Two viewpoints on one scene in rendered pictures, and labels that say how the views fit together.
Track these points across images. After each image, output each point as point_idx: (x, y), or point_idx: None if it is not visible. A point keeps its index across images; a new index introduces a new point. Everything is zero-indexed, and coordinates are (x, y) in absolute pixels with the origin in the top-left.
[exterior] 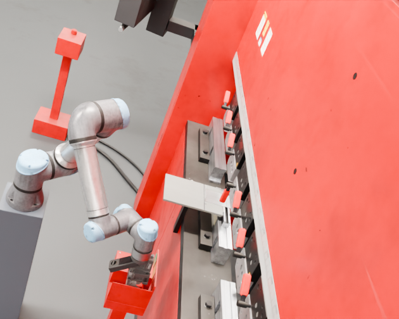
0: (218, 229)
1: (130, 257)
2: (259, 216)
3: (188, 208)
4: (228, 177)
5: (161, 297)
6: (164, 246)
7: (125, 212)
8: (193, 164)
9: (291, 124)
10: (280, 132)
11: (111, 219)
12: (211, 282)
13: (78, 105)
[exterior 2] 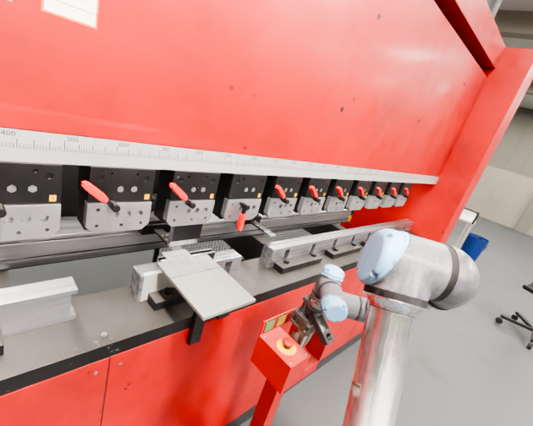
0: (221, 259)
1: (318, 318)
2: (312, 166)
3: (179, 315)
4: (203, 221)
5: (233, 355)
6: (153, 397)
7: (343, 295)
8: (30, 356)
9: (315, 84)
10: (300, 101)
11: (366, 299)
12: (255, 271)
13: (475, 273)
